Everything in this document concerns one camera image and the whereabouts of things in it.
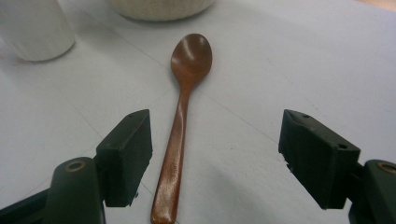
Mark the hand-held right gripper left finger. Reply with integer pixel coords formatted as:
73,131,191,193
95,108,153,208

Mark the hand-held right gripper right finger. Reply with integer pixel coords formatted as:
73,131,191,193
277,108,361,210

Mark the brown wooden spoon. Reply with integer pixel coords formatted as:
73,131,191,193
150,33,213,224

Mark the cream rice container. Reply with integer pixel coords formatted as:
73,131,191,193
106,0,216,22

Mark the white cup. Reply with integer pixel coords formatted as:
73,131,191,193
0,0,77,63

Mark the white table cover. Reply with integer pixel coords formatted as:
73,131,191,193
0,0,396,224

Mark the wooden table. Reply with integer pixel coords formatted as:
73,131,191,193
354,0,396,12

